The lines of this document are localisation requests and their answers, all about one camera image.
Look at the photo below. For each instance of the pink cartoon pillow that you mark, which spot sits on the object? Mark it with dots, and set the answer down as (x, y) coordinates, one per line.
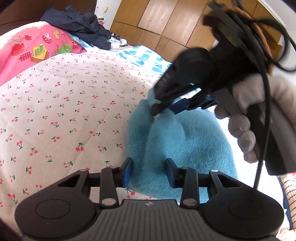
(27, 45)

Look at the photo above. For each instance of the blue fluffy flower sweater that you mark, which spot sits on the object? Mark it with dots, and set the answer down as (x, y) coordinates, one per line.
(191, 139)

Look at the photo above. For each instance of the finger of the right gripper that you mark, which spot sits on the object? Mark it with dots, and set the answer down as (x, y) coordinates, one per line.
(163, 99)
(199, 100)

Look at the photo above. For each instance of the beige brown striped sweater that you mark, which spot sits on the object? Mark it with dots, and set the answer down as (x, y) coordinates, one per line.
(287, 183)

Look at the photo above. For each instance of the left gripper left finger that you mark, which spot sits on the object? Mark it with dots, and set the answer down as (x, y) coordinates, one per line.
(112, 178)

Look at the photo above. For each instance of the dark navy clothes pile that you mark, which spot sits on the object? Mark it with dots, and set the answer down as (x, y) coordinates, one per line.
(85, 26)

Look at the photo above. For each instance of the wooden wardrobe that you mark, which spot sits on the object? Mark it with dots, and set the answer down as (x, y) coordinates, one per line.
(166, 27)

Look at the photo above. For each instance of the white cherry print quilt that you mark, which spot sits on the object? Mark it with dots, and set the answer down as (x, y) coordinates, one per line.
(57, 117)

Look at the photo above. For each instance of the dark wooden headboard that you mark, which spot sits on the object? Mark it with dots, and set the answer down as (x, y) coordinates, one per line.
(17, 13)

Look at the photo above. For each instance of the blue white checked blanket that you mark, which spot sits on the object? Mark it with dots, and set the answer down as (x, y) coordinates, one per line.
(136, 70)

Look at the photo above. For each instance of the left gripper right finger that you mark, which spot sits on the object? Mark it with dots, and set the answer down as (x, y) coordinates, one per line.
(186, 179)

